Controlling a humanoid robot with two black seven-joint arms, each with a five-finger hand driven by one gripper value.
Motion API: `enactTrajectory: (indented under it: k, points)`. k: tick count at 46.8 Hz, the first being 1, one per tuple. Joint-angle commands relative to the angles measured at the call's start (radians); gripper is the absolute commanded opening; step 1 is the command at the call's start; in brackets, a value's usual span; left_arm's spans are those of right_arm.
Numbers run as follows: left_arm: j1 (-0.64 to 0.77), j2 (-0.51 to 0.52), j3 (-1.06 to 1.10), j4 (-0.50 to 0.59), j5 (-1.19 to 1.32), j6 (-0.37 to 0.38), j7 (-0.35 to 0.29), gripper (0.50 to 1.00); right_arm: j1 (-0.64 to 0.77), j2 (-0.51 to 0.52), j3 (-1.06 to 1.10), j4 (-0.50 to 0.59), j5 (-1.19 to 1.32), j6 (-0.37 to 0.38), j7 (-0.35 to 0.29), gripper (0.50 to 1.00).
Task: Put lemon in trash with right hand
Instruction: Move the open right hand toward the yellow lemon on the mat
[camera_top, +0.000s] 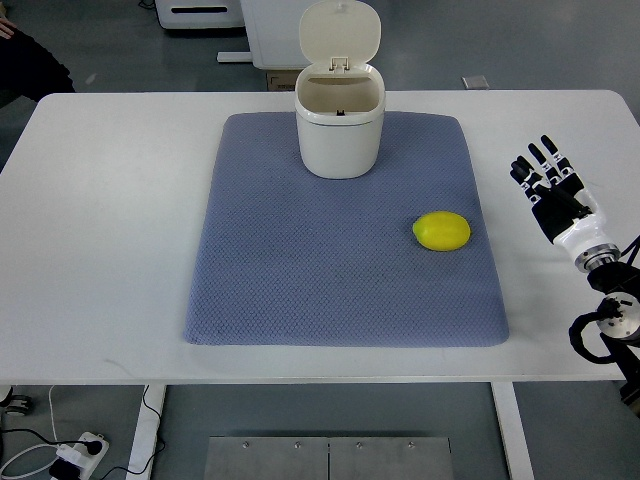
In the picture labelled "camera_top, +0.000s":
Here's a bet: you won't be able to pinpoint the blue textured mat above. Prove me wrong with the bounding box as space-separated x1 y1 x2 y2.
184 112 509 348

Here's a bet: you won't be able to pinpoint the white left table leg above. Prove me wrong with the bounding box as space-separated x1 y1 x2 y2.
125 384 166 480

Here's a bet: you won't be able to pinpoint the white cabinet with base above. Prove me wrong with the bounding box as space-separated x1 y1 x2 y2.
216 0 314 70

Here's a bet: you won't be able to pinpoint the person in black clothing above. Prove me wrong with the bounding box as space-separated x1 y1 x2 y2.
1 18 76 102

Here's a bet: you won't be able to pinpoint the black power cable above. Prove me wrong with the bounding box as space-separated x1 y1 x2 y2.
94 384 166 480

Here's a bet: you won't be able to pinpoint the black silver robot right arm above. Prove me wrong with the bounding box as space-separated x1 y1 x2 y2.
569 239 639 414

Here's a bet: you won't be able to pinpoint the yellow lemon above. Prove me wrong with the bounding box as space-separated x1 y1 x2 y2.
412 211 471 251

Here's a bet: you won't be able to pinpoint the cardboard box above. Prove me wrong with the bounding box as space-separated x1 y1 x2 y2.
266 70 301 92

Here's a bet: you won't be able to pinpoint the white trash bin open lid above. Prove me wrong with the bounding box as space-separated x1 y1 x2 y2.
295 1 386 179

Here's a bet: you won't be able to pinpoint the white table leg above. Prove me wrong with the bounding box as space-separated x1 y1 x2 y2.
491 382 535 480
125 384 166 480

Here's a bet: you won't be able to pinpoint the white power strip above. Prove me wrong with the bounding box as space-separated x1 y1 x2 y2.
48 432 109 480

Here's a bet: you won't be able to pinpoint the grey floor outlet plate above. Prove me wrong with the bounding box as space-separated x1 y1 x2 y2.
461 75 490 90

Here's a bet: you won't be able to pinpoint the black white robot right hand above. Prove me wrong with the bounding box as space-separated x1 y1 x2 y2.
510 135 612 255

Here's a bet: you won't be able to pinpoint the white machine with slot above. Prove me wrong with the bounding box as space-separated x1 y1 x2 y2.
155 0 244 30

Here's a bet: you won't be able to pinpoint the metal floor plate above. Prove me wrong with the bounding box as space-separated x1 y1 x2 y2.
204 436 454 479

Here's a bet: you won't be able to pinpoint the white right table leg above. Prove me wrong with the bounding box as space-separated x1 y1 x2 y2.
491 382 535 480

